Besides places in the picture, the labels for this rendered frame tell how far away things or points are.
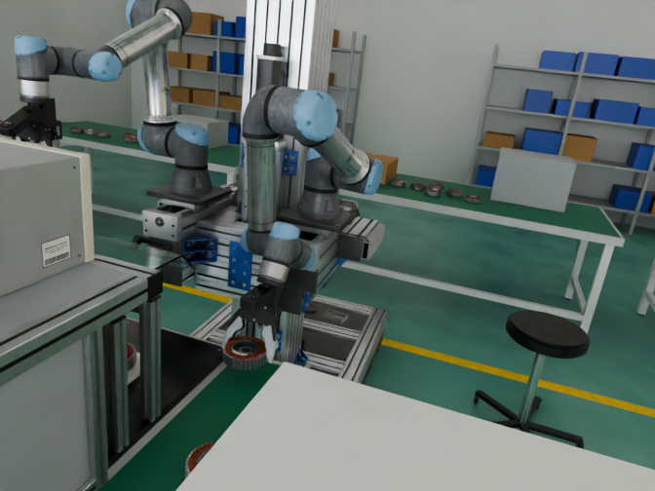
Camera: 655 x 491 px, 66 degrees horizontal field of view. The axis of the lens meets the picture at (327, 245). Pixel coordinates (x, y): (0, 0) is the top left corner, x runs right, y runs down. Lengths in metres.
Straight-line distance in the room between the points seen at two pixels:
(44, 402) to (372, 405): 0.55
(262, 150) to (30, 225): 0.63
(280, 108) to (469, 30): 6.35
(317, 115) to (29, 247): 0.67
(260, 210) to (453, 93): 6.23
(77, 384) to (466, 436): 0.65
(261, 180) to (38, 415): 0.79
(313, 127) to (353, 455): 0.91
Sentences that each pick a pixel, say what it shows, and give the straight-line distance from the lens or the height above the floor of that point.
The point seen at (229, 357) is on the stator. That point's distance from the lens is 1.28.
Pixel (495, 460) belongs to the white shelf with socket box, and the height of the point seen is 1.20.
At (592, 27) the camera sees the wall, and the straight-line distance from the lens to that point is 7.54.
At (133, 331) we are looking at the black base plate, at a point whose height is 0.77.
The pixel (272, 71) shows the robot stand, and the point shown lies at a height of 1.48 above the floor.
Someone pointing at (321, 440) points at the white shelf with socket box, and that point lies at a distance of 0.48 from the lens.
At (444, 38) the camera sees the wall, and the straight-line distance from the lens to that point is 7.54.
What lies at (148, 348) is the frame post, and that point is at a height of 0.95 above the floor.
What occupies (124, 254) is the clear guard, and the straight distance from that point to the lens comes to 1.24.
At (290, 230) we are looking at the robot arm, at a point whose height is 1.11.
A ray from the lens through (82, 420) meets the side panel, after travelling 1.00.
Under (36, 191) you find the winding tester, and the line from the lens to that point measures 0.96.
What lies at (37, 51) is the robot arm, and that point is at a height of 1.47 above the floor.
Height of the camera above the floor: 1.51
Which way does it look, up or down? 19 degrees down
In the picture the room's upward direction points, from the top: 7 degrees clockwise
